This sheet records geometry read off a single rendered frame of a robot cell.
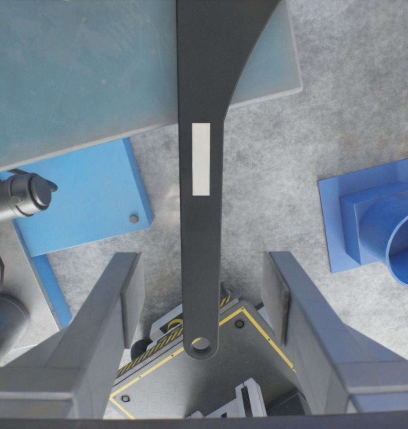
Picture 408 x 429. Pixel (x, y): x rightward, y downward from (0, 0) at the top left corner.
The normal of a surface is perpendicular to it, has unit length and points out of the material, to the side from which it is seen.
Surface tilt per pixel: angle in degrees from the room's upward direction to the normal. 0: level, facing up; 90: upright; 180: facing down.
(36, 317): 0
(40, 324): 0
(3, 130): 0
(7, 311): 90
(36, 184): 90
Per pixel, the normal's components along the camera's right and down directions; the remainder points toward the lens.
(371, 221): -0.94, -0.32
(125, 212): 0.03, 0.27
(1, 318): 0.70, -0.70
